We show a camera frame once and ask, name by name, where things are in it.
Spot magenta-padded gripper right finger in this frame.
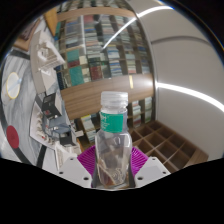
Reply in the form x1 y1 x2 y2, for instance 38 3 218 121
128 146 172 188

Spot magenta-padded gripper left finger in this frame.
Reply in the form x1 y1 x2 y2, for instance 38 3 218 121
56 145 98 188

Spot clear plastic bottle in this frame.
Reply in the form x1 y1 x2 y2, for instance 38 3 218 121
94 91 133 189

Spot wooden cubby shelf unit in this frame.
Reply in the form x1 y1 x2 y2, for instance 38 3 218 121
128 119 209 174

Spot flat round red coaster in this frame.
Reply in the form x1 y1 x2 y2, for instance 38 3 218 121
5 124 20 150

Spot ceiling light strips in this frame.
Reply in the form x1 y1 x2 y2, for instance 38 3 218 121
101 4 224 113

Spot white paper cup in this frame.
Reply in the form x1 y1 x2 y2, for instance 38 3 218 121
5 71 22 100

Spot white ramped building model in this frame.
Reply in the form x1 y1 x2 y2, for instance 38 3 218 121
29 29 67 94

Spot book-filled wall bookshelf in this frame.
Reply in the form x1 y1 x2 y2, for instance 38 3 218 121
53 3 154 91
74 96 154 144

